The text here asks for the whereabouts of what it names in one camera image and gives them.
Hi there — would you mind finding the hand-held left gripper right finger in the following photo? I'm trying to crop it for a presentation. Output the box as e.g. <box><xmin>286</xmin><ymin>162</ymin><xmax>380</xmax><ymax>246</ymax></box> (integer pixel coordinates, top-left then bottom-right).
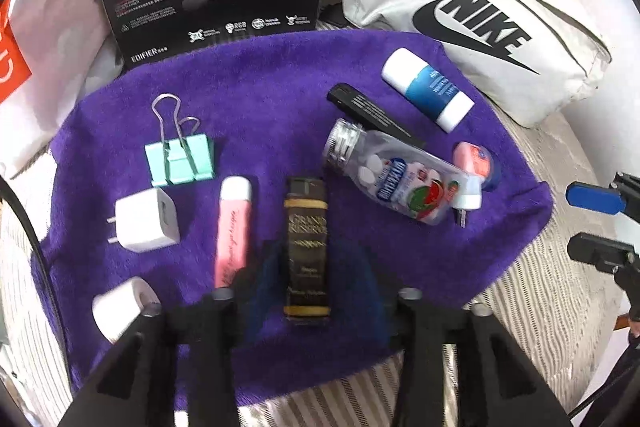
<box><xmin>350</xmin><ymin>247</ymin><xmax>573</xmax><ymax>427</ymax></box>

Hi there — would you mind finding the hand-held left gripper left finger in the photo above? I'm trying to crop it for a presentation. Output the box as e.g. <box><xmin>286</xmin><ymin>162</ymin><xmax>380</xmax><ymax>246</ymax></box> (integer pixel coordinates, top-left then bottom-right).
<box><xmin>57</xmin><ymin>252</ymin><xmax>282</xmax><ymax>427</ymax></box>

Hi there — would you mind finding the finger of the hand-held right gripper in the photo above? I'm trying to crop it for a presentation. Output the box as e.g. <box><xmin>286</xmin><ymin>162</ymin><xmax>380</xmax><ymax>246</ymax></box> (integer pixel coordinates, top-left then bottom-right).
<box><xmin>567</xmin><ymin>232</ymin><xmax>640</xmax><ymax>274</ymax></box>
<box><xmin>566</xmin><ymin>181</ymin><xmax>627</xmax><ymax>216</ymax></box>

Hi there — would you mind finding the white tape roll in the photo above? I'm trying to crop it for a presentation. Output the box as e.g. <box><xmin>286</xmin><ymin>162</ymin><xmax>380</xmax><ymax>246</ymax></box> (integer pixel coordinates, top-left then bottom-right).
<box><xmin>91</xmin><ymin>276</ymin><xmax>159</xmax><ymax>344</ymax></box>

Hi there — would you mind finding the pink tube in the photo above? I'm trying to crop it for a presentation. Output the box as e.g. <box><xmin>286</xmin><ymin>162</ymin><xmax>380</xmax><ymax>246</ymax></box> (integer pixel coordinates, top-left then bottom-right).
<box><xmin>213</xmin><ymin>176</ymin><xmax>253</xmax><ymax>291</ymax></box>

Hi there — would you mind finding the black gold Grand Reserve bar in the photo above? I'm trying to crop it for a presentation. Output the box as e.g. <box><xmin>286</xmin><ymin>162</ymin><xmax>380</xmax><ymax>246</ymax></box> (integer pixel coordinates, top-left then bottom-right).
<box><xmin>282</xmin><ymin>177</ymin><xmax>332</xmax><ymax>321</ymax></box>

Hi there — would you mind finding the pink round lip balm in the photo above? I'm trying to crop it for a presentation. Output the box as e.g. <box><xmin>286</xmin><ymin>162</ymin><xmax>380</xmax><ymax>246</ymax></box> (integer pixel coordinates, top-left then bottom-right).
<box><xmin>452</xmin><ymin>141</ymin><xmax>496</xmax><ymax>193</ymax></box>

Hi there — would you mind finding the small white nozzle cap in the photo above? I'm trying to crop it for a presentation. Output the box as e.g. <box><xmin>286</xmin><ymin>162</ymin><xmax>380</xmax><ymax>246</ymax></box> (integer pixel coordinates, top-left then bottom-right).
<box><xmin>451</xmin><ymin>174</ymin><xmax>484</xmax><ymax>228</ymax></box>

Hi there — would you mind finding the white wall charger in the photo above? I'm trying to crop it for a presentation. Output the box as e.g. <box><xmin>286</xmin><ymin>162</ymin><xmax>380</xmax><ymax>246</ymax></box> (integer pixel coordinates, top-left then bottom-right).
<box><xmin>105</xmin><ymin>187</ymin><xmax>181</xmax><ymax>254</ymax></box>

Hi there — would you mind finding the clear plastic pill bottle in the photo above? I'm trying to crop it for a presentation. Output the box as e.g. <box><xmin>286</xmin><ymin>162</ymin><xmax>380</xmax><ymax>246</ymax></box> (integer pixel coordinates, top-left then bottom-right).
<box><xmin>322</xmin><ymin>118</ymin><xmax>477</xmax><ymax>227</ymax></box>

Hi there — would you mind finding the black cosmetic tube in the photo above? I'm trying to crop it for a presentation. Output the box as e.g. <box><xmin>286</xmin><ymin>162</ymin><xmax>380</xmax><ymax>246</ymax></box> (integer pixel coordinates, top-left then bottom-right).
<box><xmin>327</xmin><ymin>83</ymin><xmax>426</xmax><ymax>148</ymax></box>

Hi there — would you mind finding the green binder clip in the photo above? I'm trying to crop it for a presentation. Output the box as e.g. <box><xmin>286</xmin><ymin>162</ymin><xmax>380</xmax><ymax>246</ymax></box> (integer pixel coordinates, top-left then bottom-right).
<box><xmin>145</xmin><ymin>94</ymin><xmax>217</xmax><ymax>187</ymax></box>

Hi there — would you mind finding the blue and white bottle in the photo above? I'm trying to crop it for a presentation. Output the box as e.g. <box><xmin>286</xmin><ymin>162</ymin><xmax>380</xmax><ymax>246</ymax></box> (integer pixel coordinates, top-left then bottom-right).
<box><xmin>381</xmin><ymin>48</ymin><xmax>475</xmax><ymax>130</ymax></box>

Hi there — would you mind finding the purple towel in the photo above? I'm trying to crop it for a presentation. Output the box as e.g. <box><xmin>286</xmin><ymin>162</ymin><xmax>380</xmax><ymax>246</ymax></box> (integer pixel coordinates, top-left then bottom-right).
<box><xmin>31</xmin><ymin>29</ymin><xmax>555</xmax><ymax>409</ymax></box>

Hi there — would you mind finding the white plastic shopping bag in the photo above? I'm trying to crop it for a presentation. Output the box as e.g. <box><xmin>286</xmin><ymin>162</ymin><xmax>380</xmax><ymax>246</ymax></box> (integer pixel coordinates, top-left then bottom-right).
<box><xmin>0</xmin><ymin>0</ymin><xmax>127</xmax><ymax>178</ymax></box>

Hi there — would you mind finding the black cable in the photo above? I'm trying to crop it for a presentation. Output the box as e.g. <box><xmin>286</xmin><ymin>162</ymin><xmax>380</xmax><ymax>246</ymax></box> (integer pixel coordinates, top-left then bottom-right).
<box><xmin>0</xmin><ymin>176</ymin><xmax>77</xmax><ymax>360</ymax></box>
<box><xmin>574</xmin><ymin>347</ymin><xmax>640</xmax><ymax>419</ymax></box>

